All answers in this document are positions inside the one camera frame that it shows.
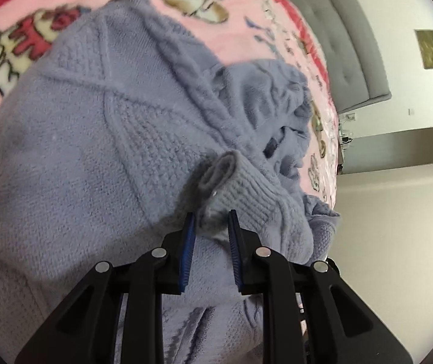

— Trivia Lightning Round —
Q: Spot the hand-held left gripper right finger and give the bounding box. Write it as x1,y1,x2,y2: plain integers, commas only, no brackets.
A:
228,209,414,364

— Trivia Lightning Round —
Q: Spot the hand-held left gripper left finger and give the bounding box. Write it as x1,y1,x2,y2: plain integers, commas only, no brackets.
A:
15,212,196,364

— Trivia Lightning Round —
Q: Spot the lavender cable knit sweater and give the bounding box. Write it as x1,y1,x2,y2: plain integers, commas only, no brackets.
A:
0,0,341,364

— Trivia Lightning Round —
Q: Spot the pink printed blanket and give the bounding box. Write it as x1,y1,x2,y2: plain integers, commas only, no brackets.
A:
0,0,340,213

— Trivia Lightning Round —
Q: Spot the grey padded headboard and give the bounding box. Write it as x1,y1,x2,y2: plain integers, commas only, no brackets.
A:
279,0,392,113

